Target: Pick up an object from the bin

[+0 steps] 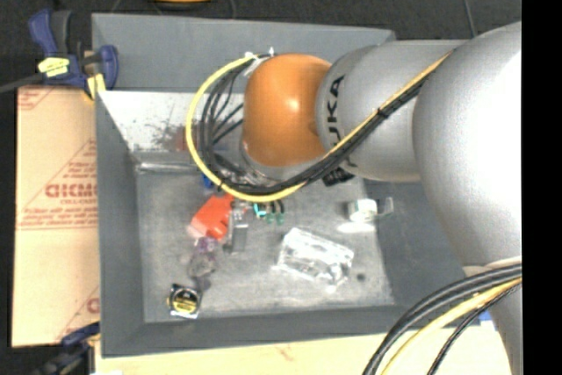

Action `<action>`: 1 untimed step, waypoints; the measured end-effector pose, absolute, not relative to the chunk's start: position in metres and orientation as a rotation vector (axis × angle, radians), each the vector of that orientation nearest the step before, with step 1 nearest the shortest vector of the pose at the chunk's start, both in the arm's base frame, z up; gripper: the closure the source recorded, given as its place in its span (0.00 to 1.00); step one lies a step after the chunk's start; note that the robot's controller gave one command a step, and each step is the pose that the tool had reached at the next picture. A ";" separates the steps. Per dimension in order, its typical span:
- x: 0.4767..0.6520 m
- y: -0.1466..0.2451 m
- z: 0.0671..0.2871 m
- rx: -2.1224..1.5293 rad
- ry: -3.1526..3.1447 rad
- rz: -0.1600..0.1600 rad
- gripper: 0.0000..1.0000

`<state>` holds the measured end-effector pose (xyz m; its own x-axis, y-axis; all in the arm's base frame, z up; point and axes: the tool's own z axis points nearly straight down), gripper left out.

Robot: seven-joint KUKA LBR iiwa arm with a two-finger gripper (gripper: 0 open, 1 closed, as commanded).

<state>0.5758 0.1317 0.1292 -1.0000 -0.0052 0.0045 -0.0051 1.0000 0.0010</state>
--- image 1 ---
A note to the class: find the white and green tape roll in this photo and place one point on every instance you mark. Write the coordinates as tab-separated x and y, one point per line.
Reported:
363	210

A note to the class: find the orange-red plastic toy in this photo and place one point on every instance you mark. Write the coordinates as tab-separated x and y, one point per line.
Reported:
211	217

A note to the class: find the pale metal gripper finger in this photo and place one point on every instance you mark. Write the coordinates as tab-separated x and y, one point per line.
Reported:
229	228
241	235

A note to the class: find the small blue thing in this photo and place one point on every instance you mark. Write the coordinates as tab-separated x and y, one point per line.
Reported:
206	181

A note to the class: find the black cylinder on white bracket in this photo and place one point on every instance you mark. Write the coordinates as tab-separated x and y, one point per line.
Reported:
338	176

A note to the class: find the grey metal bin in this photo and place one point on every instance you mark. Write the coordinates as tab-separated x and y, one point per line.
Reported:
167	206

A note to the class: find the black and yellow tape measure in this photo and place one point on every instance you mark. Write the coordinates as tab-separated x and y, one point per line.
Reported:
184	300

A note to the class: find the brown cardboard board red print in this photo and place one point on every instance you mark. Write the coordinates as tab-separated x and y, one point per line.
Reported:
52	259

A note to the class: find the purple and clear plastic thing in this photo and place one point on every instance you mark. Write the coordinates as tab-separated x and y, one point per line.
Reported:
203	261

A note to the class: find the clear plastic box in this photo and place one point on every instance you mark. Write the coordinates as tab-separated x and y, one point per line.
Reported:
314	257

